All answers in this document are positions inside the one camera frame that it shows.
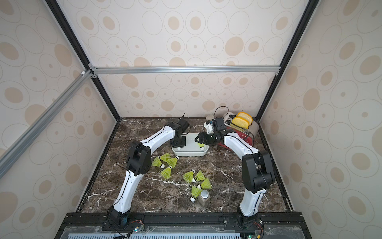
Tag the red dotted toaster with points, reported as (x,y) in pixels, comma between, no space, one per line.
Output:
(248,135)

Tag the front yellow toast slice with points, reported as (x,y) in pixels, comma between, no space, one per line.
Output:
(240,122)

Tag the green shuttlecock group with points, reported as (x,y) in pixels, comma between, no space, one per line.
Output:
(165,157)
(166,173)
(157,162)
(173,161)

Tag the yellow toast slice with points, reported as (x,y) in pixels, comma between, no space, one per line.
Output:
(246,117)
(240,122)

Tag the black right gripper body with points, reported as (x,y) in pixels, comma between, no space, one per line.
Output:
(209,139)

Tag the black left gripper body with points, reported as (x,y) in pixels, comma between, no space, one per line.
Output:
(177,142)

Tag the green shuttlecock top group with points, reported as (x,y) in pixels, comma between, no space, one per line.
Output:
(165,157)

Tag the metal lidded shaker jar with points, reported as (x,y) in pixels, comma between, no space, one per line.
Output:
(204,198)

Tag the green shuttlecock right low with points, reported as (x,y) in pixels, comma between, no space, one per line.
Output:
(205,184)

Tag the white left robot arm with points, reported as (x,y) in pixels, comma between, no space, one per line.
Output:
(138,163)

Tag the silver left aluminium rail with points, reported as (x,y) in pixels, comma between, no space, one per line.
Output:
(10,157)

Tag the silver horizontal aluminium rail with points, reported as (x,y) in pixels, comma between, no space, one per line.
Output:
(184,69)

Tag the back yellow toast slice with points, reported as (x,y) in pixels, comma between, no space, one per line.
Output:
(246,117)

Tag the white storage box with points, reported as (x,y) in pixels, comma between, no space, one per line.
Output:
(191,148)

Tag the clear jar with powder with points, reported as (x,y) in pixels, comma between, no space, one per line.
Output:
(209,117)

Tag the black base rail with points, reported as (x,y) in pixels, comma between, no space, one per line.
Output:
(281,225)

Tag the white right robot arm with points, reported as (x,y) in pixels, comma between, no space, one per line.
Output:
(257,169)

